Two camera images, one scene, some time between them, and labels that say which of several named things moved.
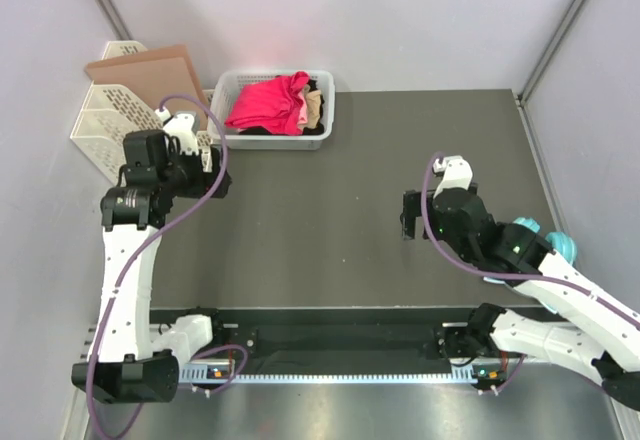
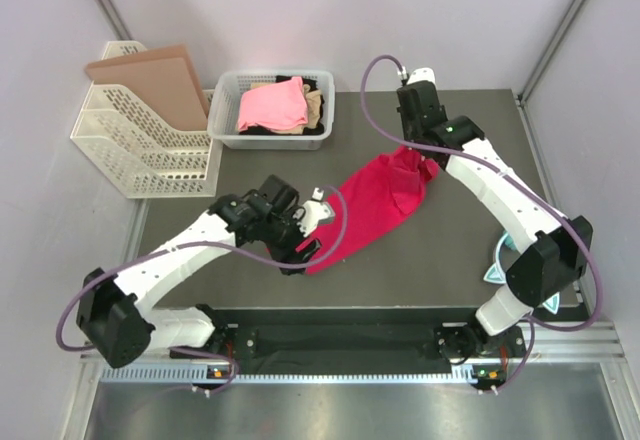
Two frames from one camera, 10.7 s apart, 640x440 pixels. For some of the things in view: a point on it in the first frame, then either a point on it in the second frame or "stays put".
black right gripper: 408,220 to 404,124
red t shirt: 271,104 to 376,198
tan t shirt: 313,100 stays put
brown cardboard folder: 155,74 stays put
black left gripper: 204,179 to 289,254
